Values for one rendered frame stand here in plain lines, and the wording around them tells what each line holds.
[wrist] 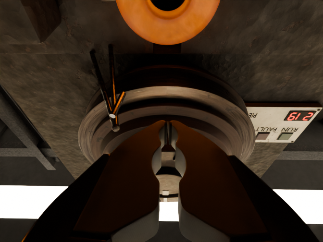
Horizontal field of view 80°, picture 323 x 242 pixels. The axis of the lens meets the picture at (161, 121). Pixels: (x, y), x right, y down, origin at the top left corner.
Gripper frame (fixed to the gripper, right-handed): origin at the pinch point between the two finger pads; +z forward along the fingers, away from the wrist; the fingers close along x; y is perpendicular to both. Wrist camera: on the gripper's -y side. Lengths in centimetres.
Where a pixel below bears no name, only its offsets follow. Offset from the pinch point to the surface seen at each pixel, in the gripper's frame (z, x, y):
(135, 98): 25.0, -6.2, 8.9
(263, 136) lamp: 46, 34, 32
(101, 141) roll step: 27.2, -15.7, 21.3
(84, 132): 28.6, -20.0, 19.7
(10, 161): 582, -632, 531
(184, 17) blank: 22.7, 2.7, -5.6
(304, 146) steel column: 412, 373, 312
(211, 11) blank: 22.5, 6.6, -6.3
